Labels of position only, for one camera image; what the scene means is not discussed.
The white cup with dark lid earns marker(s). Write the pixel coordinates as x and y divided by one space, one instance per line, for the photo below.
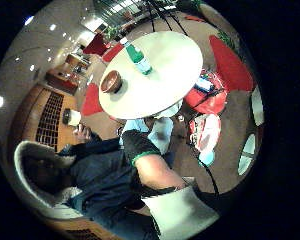
72 117

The wooden lattice panel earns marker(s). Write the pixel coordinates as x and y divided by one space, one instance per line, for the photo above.
50 116

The the person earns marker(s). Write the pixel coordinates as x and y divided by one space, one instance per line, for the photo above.
100 173

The wooden counter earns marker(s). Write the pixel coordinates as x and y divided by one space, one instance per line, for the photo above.
61 81

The light blue packet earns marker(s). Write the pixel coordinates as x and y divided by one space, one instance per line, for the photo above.
207 157

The brown bowl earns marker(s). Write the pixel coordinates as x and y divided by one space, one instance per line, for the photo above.
110 81

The white shell chair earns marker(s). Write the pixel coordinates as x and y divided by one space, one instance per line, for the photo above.
23 156

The white plastic bag red print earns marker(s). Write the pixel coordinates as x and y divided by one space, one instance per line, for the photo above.
206 133

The green bottle with white cap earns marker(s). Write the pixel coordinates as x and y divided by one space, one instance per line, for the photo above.
136 56

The green potted plant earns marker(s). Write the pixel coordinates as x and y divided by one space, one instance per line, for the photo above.
227 39
111 32

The group of ceiling spot lamps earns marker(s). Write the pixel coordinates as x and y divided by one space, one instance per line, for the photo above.
52 27

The large red lounge chair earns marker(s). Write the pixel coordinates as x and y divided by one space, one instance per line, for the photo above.
230 65

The black tripod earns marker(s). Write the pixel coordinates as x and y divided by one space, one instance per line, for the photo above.
163 15

